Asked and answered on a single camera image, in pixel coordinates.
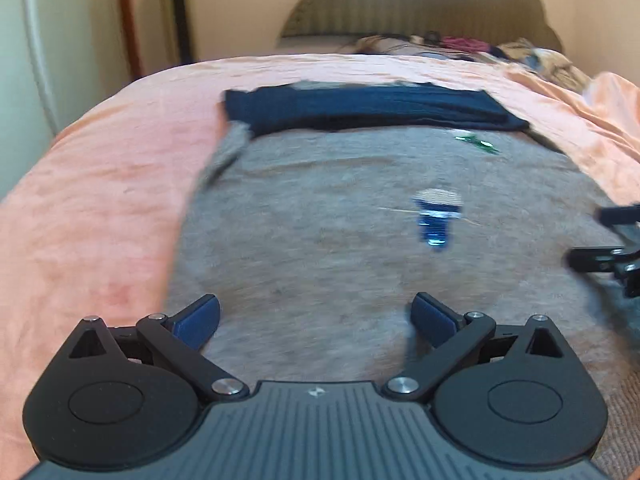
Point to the crumpled patterned clothes pile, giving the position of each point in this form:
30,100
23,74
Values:
548,64

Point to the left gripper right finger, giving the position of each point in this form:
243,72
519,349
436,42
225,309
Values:
456,341

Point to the brown wooden door frame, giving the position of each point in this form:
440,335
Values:
130,39

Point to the olive upholstered headboard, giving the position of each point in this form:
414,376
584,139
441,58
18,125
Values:
493,21

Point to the gold tower fan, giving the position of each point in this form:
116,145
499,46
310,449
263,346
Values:
178,31

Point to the magenta cloth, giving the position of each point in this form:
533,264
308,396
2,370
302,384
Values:
470,45

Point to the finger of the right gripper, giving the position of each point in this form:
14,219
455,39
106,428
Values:
619,216
594,260

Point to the white sliding wardrobe door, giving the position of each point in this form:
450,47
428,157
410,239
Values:
59,58

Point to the grey navy knit sweater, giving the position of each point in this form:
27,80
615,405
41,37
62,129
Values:
315,243

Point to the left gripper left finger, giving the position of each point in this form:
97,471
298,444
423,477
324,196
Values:
175,342

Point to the pink bed sheet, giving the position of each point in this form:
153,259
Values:
91,228

